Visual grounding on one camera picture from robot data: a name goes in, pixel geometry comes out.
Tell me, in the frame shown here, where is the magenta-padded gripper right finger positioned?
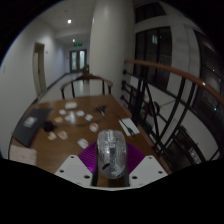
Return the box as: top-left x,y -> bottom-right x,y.
123,142 -> 169,188

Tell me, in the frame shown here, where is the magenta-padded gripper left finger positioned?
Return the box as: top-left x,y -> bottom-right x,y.
54,141 -> 100,188

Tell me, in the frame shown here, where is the white grey sticker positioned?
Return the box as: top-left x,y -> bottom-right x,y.
76,137 -> 90,150

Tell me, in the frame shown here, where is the red and white sticker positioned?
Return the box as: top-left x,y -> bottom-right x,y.
88,122 -> 100,132

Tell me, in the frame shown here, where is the small black box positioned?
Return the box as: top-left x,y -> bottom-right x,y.
43,120 -> 56,132

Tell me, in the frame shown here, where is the white notepad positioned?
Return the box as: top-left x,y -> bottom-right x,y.
118,117 -> 141,137

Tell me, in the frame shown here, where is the black closed laptop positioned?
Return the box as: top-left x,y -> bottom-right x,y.
11,107 -> 55,148

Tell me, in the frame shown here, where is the small white box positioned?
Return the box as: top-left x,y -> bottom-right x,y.
64,101 -> 79,110

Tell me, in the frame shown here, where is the black adapter clump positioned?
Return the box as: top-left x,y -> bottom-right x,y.
94,104 -> 109,117

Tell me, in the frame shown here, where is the wooden armchair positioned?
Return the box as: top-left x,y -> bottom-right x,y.
59,73 -> 114,100

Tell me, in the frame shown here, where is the beige side door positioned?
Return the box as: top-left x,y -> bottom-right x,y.
32,42 -> 47,98

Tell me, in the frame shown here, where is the black railing with wooden handrail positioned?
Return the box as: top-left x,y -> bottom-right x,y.
119,59 -> 224,174

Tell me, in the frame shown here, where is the glazed double door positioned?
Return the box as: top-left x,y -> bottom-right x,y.
69,49 -> 88,74

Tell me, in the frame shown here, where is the dark framed window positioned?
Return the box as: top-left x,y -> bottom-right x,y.
133,26 -> 174,91

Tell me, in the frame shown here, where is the black cable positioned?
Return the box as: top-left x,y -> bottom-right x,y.
53,111 -> 135,137

